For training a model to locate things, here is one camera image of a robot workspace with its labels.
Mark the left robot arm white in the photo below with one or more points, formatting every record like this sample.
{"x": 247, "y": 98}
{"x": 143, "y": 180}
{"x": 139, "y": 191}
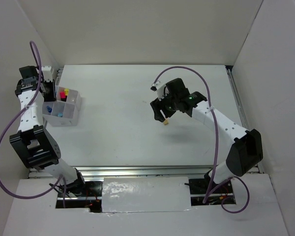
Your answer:
{"x": 34, "y": 145}

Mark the near translucent organizer box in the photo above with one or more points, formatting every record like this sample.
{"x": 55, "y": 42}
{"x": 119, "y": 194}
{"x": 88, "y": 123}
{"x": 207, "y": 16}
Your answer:
{"x": 70, "y": 114}

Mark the blue cap spray bottle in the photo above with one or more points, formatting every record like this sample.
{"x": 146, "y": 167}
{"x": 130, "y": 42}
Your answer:
{"x": 49, "y": 109}

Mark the pink black highlighter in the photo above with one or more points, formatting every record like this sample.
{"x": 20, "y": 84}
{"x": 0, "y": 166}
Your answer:
{"x": 62, "y": 96}

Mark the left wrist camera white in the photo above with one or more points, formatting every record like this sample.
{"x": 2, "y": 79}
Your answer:
{"x": 48, "y": 73}

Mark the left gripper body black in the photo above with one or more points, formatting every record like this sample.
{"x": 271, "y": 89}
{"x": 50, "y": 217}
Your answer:
{"x": 49, "y": 96}

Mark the yellow black highlighter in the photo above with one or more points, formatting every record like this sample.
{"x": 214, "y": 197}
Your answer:
{"x": 66, "y": 91}

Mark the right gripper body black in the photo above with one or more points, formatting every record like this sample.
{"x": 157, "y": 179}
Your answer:
{"x": 170, "y": 102}

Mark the white foil sheet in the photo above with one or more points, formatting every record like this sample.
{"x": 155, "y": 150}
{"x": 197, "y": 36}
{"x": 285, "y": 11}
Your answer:
{"x": 145, "y": 194}

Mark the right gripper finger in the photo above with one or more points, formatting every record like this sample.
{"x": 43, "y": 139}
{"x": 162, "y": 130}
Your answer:
{"x": 155, "y": 104}
{"x": 168, "y": 113}

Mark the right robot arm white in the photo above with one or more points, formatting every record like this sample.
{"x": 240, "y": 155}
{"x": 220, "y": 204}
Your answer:
{"x": 245, "y": 145}

